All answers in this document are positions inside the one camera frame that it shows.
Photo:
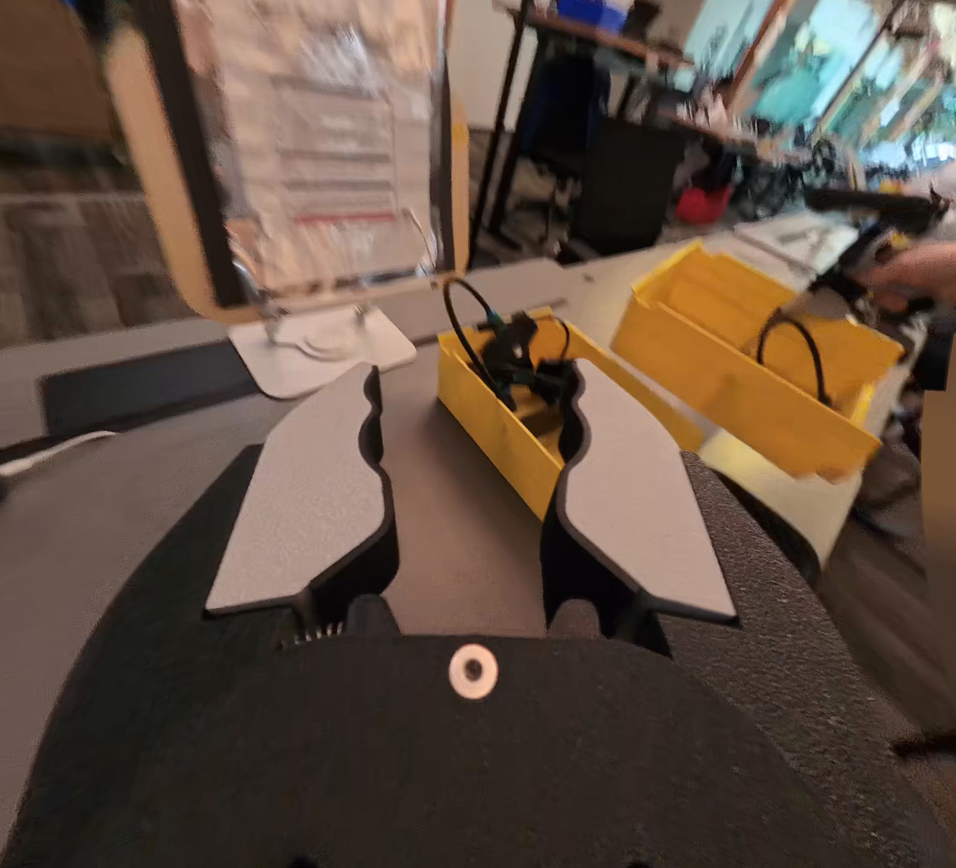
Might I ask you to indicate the person's right hand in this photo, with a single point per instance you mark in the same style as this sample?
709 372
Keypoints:
919 271

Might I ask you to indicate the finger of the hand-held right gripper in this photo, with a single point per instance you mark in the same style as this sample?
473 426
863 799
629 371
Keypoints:
821 302

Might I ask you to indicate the black trash bin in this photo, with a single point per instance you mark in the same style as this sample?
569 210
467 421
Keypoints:
627 188

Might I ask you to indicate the instruction sheet on stand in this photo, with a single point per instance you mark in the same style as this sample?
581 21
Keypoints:
183 159

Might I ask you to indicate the black metal pole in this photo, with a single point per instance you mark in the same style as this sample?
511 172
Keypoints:
518 62

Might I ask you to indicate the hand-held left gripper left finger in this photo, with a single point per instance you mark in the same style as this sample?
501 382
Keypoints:
314 502

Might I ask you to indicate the blue storage bin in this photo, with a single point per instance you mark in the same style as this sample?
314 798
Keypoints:
590 9

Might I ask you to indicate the yellow plastic bin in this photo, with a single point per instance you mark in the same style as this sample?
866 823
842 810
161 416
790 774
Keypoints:
709 390
493 427

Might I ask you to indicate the dark grey USB hub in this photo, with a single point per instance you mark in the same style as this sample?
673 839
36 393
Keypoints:
512 349

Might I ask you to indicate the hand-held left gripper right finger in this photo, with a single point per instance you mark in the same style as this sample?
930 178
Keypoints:
635 509

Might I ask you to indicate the wooden background desk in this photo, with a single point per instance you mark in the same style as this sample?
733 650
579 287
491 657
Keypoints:
597 39

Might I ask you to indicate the red bag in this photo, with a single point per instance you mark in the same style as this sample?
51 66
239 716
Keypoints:
706 207

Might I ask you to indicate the taped instruction sheet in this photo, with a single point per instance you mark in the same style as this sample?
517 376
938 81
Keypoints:
314 136

